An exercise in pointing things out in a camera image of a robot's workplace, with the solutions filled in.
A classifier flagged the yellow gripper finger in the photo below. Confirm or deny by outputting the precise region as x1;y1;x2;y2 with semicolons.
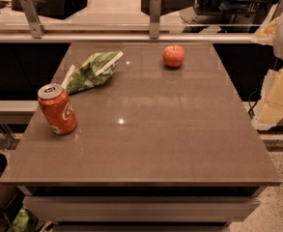
251;16;279;45
252;68;283;131

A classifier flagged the red apple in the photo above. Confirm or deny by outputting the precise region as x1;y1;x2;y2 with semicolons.
162;44;185;68

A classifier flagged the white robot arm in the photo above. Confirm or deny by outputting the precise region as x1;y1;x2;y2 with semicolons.
252;12;283;131

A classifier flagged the red coke can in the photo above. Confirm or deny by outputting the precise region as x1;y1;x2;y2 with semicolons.
38;83;77;134

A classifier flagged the grey table cabinet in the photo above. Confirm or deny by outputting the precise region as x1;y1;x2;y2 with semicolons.
1;43;280;232

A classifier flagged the green chip bag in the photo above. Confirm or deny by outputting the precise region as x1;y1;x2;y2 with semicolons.
62;51;124;95

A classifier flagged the green bag under table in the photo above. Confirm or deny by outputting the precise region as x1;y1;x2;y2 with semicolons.
10;209;36;232

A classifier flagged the black cable on floor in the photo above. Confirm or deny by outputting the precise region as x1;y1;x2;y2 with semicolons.
246;90;261;114

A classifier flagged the right metal glass bracket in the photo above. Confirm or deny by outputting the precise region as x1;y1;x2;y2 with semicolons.
272;0;283;19

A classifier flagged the metal glass bracket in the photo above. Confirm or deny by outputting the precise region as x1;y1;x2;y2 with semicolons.
19;0;45;39
272;0;283;19
150;0;161;40

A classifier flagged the middle metal glass bracket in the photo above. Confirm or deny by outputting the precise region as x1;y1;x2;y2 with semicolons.
150;0;161;40

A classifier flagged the left metal glass bracket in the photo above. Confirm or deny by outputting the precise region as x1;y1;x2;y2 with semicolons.
19;0;45;39

